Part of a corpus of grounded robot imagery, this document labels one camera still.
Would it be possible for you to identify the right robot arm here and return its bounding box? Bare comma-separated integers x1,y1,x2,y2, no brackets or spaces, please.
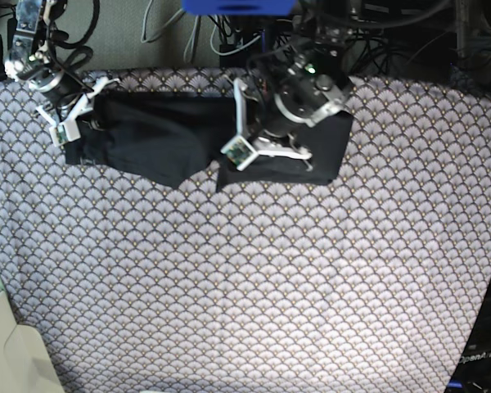
4,1,112,133

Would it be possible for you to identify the fan-patterned tablecloth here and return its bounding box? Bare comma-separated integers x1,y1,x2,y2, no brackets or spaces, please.
0,78,491,392

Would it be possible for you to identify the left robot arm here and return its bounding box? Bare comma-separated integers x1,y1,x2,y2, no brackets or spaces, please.
221,1,353,171

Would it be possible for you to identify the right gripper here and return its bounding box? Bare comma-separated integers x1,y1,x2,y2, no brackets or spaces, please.
36,77,119,131

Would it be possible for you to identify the dark T-shirt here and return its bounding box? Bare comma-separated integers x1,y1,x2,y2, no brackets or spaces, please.
64,91,354,190

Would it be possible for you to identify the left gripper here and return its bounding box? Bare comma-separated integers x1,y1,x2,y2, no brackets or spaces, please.
232,78,313,161

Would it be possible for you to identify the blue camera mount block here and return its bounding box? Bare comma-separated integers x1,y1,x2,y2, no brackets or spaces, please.
182,0,296,16

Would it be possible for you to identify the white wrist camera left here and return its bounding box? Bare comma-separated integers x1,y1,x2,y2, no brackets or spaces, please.
220,135,259,171

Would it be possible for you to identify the beige cabinet corner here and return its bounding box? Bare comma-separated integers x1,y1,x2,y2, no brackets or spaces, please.
0,278,64,392

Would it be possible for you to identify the black OpenArm box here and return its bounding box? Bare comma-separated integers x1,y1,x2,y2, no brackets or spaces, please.
446,280,491,392

